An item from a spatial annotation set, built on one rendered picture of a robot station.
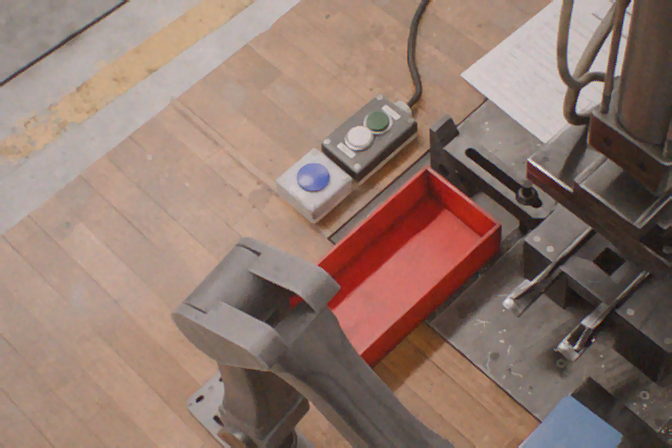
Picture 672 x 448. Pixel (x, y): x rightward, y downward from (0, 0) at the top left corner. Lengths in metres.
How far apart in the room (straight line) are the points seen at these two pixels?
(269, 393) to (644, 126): 0.42
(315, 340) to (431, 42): 0.76
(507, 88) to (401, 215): 0.23
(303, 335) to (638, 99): 0.35
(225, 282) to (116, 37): 1.96
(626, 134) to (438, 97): 0.52
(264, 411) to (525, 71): 0.65
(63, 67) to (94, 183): 1.33
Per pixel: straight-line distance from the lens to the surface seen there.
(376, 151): 1.57
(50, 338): 1.55
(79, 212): 1.62
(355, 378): 1.03
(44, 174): 2.80
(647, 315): 1.41
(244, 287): 1.05
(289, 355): 1.01
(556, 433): 1.41
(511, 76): 1.67
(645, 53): 1.08
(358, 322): 1.48
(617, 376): 1.47
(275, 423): 1.27
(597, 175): 1.25
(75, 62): 2.96
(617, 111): 1.17
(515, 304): 1.40
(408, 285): 1.50
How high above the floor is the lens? 2.23
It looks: 59 degrees down
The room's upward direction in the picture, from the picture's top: 9 degrees counter-clockwise
